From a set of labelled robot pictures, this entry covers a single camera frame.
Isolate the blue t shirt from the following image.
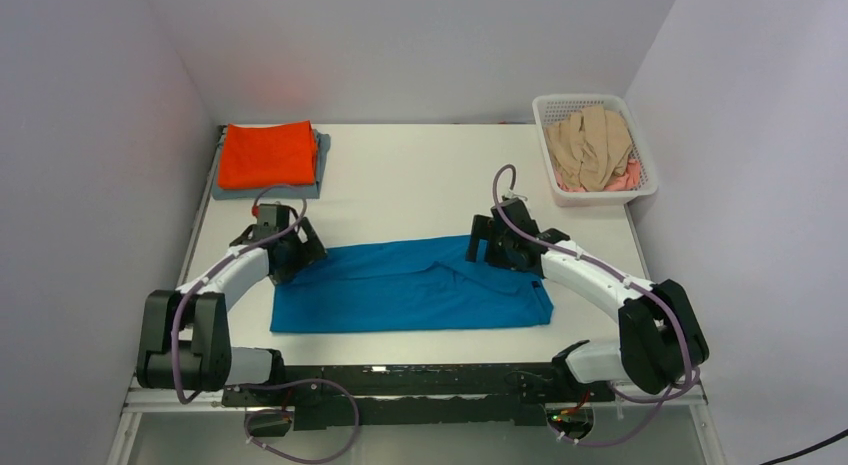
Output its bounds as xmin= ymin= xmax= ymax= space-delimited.
xmin=270 ymin=235 xmax=554 ymax=334

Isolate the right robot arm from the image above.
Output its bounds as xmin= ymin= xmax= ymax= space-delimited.
xmin=466 ymin=198 xmax=709 ymax=400

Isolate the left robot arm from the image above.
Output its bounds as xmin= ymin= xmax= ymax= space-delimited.
xmin=135 ymin=204 xmax=327 ymax=405

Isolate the folded grey t shirt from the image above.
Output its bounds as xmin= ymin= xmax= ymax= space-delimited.
xmin=210 ymin=127 xmax=331 ymax=200

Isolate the folded orange t shirt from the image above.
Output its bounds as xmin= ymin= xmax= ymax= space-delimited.
xmin=217 ymin=121 xmax=318 ymax=190

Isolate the beige t shirt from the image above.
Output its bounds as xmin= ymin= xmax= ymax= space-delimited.
xmin=543 ymin=105 xmax=635 ymax=192

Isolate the pink t shirt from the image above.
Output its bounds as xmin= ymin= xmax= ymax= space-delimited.
xmin=554 ymin=159 xmax=642 ymax=193

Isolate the white plastic basket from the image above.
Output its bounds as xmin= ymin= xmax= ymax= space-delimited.
xmin=532 ymin=94 xmax=658 ymax=206

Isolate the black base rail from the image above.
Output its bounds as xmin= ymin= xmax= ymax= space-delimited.
xmin=222 ymin=362 xmax=614 ymax=431

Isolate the black cable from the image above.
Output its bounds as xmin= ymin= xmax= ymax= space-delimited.
xmin=761 ymin=430 xmax=848 ymax=465

